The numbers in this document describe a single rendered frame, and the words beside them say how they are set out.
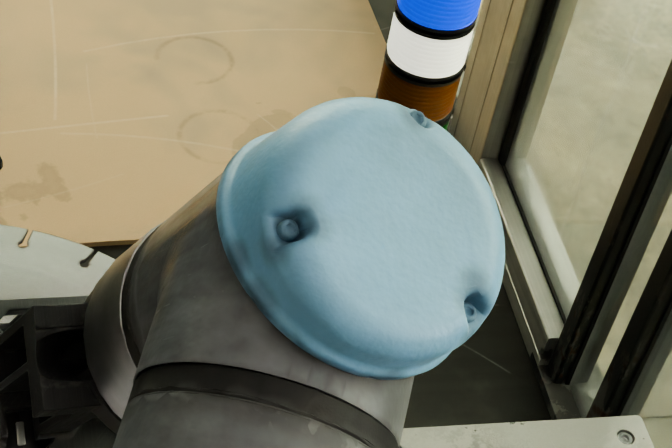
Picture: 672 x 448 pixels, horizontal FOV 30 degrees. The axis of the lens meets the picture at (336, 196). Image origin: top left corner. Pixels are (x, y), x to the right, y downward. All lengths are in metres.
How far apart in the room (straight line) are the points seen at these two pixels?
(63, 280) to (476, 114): 0.51
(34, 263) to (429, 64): 0.26
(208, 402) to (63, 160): 0.82
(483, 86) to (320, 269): 0.83
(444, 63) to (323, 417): 0.39
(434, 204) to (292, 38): 0.97
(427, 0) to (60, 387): 0.32
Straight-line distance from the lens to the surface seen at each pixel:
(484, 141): 1.12
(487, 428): 0.78
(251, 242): 0.31
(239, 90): 1.22
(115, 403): 0.43
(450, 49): 0.68
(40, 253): 0.77
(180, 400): 0.32
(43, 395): 0.44
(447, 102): 0.71
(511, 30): 1.07
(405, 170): 0.32
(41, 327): 0.44
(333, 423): 0.32
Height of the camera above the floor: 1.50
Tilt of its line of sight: 42 degrees down
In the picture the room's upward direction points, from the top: 11 degrees clockwise
